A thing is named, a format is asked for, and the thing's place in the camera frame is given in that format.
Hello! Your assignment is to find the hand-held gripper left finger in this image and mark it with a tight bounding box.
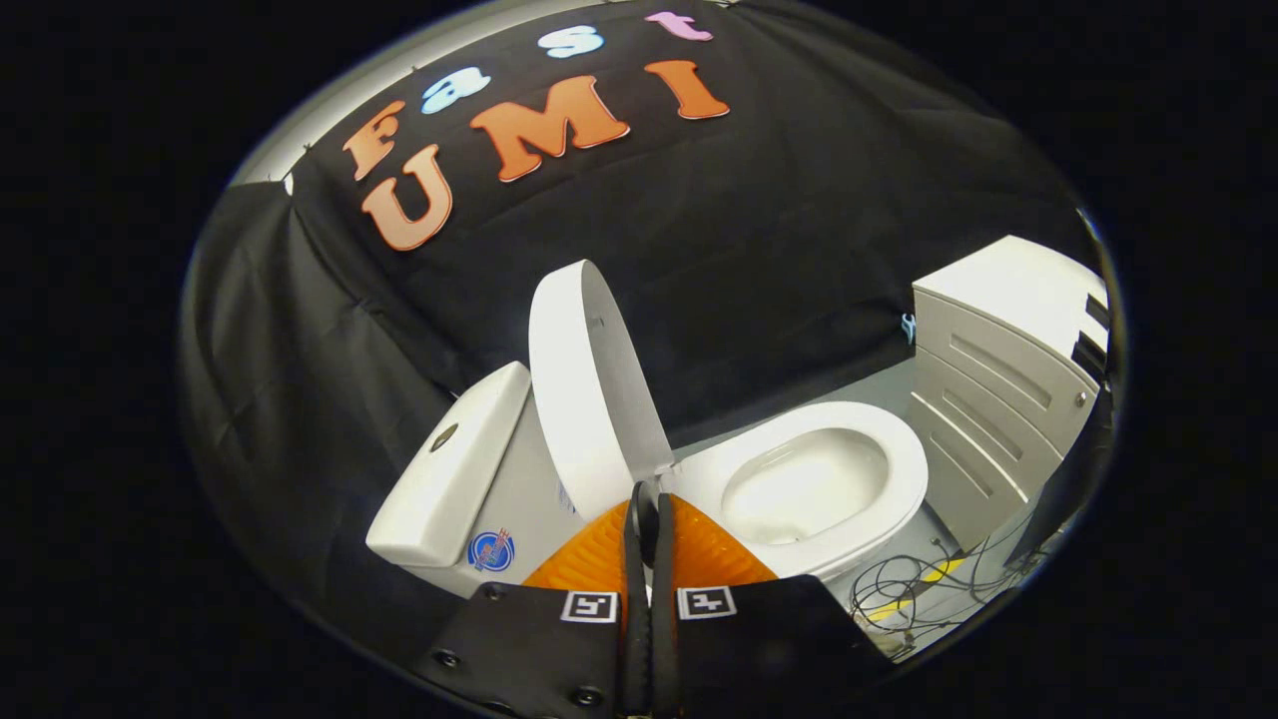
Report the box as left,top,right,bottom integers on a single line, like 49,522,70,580
412,482,651,719

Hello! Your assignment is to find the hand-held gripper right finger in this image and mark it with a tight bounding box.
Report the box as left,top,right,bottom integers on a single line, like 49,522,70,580
650,489,896,719

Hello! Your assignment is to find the white toilet lid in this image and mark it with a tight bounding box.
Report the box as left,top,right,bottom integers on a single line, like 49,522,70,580
528,260,676,526

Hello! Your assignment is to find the white toilet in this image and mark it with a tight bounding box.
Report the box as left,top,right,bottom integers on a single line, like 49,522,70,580
365,361,932,602

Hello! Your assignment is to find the white toilet seat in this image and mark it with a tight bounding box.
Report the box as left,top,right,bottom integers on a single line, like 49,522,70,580
667,401,931,582

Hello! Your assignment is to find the yellow floor tape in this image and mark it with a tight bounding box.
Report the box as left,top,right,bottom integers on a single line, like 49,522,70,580
869,554,969,621

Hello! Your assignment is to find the white drawer cabinet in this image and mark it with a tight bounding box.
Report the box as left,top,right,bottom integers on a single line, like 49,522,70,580
907,236,1110,552

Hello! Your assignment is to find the black panel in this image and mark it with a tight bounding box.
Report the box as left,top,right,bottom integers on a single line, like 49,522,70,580
1003,394,1117,575

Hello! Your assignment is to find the tangle of black cables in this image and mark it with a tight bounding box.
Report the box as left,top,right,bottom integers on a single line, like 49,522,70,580
849,519,1039,655

